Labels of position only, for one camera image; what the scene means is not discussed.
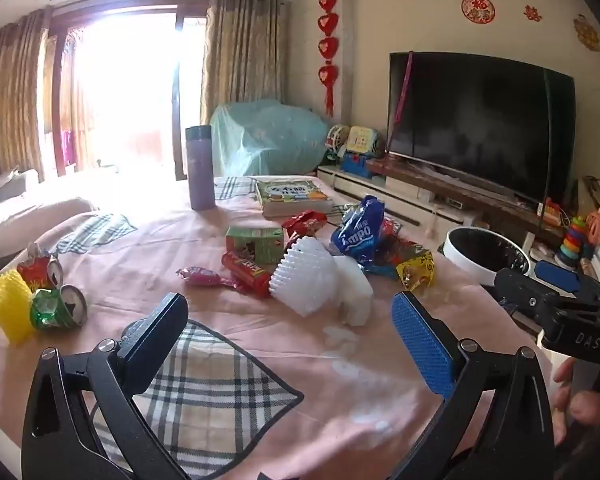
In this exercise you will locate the gold red wall decoration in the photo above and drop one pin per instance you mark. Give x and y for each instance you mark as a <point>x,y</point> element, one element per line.
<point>587,34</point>

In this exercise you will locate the round red wall decoration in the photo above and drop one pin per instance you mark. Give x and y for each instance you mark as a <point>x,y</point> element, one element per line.
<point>478,9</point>

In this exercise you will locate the red chocolate bar wrapper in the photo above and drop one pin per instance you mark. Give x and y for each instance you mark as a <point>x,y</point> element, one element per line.
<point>302,222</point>

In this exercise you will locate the white foam block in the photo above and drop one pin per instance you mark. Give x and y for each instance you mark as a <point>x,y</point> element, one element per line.
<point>355,292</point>

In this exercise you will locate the black flat television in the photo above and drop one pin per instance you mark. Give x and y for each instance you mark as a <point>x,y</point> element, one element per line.
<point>480,125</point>

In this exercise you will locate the red crushed can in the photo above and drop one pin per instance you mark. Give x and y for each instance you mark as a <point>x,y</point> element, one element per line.
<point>35,270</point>

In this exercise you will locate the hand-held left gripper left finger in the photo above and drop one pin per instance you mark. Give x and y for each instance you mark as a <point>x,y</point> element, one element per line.
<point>155,340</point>

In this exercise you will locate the person's right hand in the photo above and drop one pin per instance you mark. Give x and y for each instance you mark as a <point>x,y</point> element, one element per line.
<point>565,400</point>

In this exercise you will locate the purple thermos bottle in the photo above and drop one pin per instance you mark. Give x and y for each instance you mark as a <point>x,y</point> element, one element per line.
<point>201,170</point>

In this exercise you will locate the white round trash bin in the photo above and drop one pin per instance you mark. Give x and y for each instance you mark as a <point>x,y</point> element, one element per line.
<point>460,262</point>

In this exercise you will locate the teal dust cover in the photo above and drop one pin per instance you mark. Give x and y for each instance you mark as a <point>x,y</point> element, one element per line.
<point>270,135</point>

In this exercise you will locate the white tv cabinet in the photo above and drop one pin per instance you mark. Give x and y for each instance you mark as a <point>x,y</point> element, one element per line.
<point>410,200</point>

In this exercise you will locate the pink stick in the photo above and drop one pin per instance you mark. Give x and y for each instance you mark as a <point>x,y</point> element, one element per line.
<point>401,90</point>

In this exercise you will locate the long brown curtain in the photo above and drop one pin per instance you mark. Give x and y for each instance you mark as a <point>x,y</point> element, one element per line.
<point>10,100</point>

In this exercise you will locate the sheer brown curtain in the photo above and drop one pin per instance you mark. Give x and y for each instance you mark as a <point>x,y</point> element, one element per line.
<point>72,105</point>

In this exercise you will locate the blue toy cash register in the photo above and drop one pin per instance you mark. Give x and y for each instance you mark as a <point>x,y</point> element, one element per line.
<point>359,165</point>

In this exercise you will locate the red heart hanging decoration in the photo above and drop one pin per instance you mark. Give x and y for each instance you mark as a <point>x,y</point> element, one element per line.
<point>328,50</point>

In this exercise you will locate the black trash bag liner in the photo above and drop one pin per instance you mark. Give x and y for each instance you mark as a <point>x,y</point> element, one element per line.
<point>495,250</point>

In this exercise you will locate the red plastic wrapper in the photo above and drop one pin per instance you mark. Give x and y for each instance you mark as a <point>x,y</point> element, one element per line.
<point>405,250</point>

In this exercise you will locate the blue snack bag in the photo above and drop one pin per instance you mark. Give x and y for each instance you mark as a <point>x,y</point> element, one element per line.
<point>357,235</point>

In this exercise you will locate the green drink carton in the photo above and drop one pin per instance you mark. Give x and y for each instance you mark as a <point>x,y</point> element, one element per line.
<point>255,245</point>

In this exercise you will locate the light sofa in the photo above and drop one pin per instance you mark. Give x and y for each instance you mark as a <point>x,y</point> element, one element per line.
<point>25,215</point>

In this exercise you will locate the green crushed can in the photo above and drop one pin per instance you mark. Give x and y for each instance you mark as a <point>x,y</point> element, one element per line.
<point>55,310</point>

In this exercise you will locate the patterned beige curtain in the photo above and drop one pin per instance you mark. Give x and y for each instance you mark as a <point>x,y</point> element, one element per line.
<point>245,55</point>

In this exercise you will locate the yellow snack wrapper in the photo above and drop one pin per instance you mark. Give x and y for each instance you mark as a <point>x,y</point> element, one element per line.
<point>415,270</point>

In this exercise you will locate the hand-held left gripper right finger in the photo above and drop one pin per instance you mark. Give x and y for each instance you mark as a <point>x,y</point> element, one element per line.
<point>420,345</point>

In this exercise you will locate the small red wall decoration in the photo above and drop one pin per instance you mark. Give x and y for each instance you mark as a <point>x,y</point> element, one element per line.
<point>532,13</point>

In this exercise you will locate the white cage ball toy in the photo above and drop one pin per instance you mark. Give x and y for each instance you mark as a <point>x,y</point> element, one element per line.
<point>337,142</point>

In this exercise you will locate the book stack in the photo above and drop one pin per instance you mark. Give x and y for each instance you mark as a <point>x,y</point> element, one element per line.
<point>290,195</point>

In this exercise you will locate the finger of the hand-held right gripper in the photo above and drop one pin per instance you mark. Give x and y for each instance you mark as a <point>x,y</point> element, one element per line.
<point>517,290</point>
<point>557,272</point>

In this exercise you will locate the pink tablecloth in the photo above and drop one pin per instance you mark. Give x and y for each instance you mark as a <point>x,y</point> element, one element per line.
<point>260,322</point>

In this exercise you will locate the red yellow toy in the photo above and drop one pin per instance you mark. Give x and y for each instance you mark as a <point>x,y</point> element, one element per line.
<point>554,212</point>

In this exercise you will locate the red cylindrical snack packet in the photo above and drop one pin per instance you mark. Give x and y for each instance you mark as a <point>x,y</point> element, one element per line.
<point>245,272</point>

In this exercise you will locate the pink candy wrapper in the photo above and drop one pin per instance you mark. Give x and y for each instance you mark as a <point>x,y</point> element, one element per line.
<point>200,276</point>

